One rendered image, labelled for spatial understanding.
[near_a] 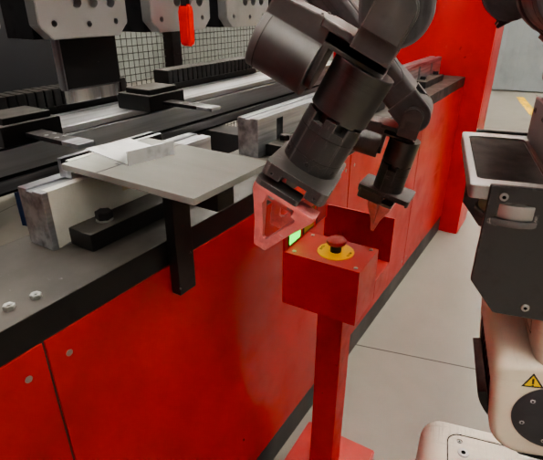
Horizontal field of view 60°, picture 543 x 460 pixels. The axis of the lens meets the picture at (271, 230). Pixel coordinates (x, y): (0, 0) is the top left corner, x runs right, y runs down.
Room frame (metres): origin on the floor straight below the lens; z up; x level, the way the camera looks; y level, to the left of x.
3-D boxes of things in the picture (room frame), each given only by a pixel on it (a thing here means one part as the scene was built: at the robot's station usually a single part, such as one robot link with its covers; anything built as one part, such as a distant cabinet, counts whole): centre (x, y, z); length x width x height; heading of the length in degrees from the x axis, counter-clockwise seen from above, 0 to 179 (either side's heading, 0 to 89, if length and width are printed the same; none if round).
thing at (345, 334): (0.86, -0.14, 0.39); 0.06 x 0.06 x 0.54; 59
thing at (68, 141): (0.86, 0.42, 1.01); 0.26 x 0.12 x 0.05; 58
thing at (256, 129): (1.84, -0.39, 0.92); 1.68 x 0.06 x 0.10; 148
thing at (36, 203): (0.82, 0.26, 0.92); 0.39 x 0.06 x 0.10; 148
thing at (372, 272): (0.86, -0.14, 0.75); 0.20 x 0.16 x 0.18; 149
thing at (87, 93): (0.77, 0.28, 1.13); 0.10 x 0.02 x 0.10; 148
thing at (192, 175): (0.69, 0.16, 1.00); 0.26 x 0.18 x 0.01; 58
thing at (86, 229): (0.77, 0.21, 0.89); 0.30 x 0.05 x 0.03; 148
